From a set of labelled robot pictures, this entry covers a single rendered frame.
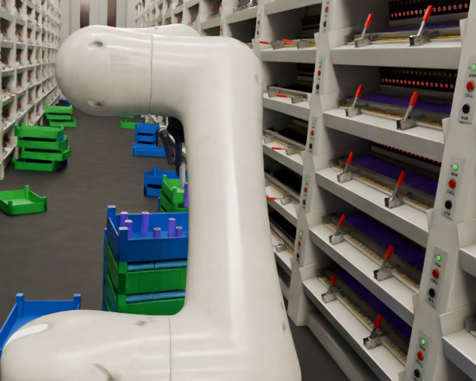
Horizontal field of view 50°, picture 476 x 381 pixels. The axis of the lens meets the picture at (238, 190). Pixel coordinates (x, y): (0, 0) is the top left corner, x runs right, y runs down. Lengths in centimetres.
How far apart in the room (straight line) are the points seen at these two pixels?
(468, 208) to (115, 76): 70
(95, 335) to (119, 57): 35
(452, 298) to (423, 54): 52
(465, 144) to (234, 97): 55
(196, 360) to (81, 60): 40
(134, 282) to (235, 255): 71
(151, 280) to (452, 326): 67
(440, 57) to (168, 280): 79
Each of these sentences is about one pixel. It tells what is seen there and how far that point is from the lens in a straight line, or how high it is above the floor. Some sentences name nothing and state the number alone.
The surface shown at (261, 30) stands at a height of 101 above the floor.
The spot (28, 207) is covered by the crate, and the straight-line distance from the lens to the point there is 297.
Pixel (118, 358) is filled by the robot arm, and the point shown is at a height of 60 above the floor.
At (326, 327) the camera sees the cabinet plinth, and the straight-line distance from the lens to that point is 177.
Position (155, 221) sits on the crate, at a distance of 141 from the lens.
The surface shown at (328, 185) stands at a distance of 160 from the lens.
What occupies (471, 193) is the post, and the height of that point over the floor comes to 66.
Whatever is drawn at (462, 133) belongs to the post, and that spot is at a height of 77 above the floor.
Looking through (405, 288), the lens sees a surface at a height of 37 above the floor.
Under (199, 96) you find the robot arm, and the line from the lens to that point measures 67.
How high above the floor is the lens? 86
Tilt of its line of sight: 14 degrees down
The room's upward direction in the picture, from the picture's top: 5 degrees clockwise
